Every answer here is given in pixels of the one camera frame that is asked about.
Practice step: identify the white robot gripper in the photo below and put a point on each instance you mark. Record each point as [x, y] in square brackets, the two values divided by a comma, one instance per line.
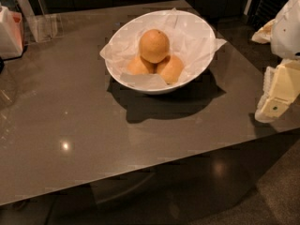
[287, 32]

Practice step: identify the orange fruit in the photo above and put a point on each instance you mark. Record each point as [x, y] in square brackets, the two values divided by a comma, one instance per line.
[154, 46]

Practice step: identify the right bottom orange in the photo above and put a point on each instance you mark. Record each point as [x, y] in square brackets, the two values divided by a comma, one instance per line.
[170, 69]

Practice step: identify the orange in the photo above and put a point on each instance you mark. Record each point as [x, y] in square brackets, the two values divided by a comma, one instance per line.
[170, 69]
[138, 66]

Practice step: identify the white ceramic bowl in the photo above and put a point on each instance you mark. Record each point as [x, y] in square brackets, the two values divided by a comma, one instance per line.
[187, 75]

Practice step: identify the left bottom orange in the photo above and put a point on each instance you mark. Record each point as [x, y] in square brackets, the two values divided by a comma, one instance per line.
[138, 66]

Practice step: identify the white tissue paper liner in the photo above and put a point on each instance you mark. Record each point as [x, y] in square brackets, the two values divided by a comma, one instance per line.
[190, 38]

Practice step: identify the clear acrylic sign holder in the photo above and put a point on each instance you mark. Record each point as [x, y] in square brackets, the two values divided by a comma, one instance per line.
[39, 25]

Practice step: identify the white napkin dispenser box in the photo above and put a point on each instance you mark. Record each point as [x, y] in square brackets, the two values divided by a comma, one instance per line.
[11, 33]

